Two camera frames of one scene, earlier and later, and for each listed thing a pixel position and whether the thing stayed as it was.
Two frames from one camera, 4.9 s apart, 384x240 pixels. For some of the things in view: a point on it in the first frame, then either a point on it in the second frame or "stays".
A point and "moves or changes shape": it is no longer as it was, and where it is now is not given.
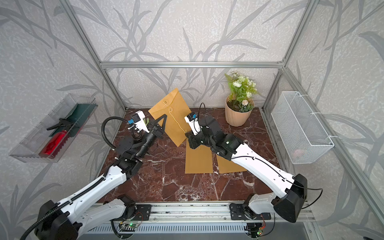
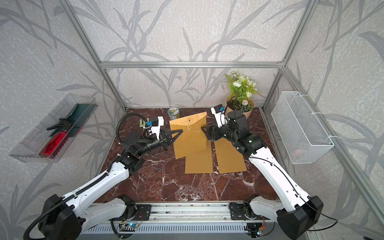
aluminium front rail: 186,213 stays
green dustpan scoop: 80,114 stays
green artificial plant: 239,103 stays
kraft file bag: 176,109 moves or changes shape
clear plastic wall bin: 50,141 stays
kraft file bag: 198,160 stays
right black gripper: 191,140 to 209,133
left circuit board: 127,227 stays
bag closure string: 169,110 moves or changes shape
